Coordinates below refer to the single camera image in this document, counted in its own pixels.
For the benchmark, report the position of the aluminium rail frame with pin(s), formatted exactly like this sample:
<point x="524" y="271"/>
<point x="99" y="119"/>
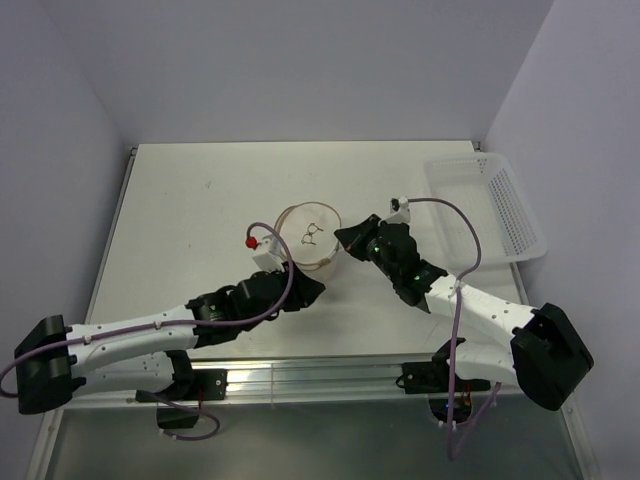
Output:
<point x="310" y="396"/>

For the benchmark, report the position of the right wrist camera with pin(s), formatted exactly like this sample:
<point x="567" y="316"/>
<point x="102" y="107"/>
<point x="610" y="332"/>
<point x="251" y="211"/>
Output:
<point x="399" y="211"/>

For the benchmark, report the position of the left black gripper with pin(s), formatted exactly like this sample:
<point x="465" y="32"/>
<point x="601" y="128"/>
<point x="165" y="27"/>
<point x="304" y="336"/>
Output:
<point x="304" y="290"/>

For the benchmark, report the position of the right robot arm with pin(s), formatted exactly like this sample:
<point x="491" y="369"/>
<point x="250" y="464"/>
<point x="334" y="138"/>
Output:
<point x="537" y="349"/>

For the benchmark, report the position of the white plastic basket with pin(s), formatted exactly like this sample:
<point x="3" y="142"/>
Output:
<point x="502" y="226"/>

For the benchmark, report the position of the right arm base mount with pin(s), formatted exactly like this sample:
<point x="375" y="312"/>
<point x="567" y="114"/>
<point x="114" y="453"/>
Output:
<point x="432" y="378"/>

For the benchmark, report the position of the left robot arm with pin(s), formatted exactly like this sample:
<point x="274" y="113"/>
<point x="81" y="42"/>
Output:
<point x="57" y="362"/>

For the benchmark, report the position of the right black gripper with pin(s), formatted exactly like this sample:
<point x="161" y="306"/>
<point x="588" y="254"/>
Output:
<point x="354" y="238"/>

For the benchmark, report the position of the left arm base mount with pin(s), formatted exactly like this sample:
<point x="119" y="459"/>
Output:
<point x="181" y="406"/>

